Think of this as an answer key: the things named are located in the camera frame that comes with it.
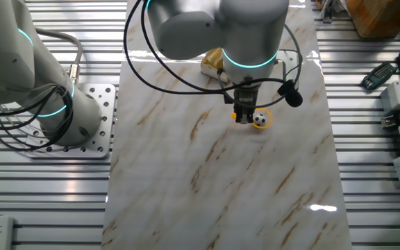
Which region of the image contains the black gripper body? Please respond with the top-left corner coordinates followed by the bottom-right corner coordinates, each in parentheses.
top-left (233, 85), bottom-right (260, 109)

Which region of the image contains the yellow bubble ring wand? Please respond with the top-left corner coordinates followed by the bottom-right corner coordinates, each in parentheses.
top-left (230, 108), bottom-right (274, 130)

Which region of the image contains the small soccer ball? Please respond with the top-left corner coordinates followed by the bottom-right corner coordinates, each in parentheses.
top-left (253, 112), bottom-right (267, 127)

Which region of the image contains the gold tissue pack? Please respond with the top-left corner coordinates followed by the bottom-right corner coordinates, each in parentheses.
top-left (200, 47), bottom-right (231, 83)

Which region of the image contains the marble pattern board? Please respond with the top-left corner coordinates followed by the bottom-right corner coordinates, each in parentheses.
top-left (101, 0), bottom-right (353, 250)

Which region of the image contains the black metal clamp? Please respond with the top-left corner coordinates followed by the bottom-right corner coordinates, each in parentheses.
top-left (319, 0), bottom-right (338, 24)

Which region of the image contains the black remote control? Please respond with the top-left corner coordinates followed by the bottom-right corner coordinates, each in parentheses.
top-left (360, 62), bottom-right (398, 91)

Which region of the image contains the grey control box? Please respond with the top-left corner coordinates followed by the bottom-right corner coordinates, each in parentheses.
top-left (380, 80), bottom-right (400, 115)

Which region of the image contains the brown cardboard box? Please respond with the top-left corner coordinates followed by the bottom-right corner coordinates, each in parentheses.
top-left (345, 0), bottom-right (400, 39)

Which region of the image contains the black cable plug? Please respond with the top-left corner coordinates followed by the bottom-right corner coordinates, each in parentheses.
top-left (277, 80), bottom-right (304, 108)

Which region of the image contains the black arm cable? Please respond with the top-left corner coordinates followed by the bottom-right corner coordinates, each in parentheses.
top-left (123, 0), bottom-right (288, 95)

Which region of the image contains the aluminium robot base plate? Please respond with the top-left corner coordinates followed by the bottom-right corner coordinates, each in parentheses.
top-left (22, 83), bottom-right (117, 160)

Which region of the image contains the grey base cable with connector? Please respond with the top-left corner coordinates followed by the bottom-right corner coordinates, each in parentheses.
top-left (35, 27), bottom-right (85, 86)

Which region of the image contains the black base cable bundle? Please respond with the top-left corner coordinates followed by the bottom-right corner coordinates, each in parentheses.
top-left (0, 83), bottom-right (75, 152)

